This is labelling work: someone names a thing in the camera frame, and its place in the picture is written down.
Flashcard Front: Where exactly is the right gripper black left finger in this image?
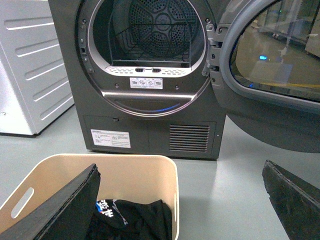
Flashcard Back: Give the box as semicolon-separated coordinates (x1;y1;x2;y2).
0;163;101;240

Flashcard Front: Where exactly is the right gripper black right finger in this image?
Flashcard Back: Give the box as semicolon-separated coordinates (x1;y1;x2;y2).
262;160;320;240

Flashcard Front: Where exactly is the beige plastic laundry hamper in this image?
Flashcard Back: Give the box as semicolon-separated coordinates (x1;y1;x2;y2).
0;153;180;240

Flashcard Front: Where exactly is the black printed garment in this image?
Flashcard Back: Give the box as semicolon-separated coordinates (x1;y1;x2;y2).
85;199;173;240

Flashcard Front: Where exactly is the white washing machine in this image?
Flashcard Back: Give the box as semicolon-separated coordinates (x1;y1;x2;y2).
0;0;74;136

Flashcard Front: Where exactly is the round grey dryer door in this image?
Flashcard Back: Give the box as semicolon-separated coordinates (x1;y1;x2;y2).
210;0;320;153

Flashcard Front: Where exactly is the dark grey tumble dryer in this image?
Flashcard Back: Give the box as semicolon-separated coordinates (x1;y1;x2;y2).
48;0;226;161

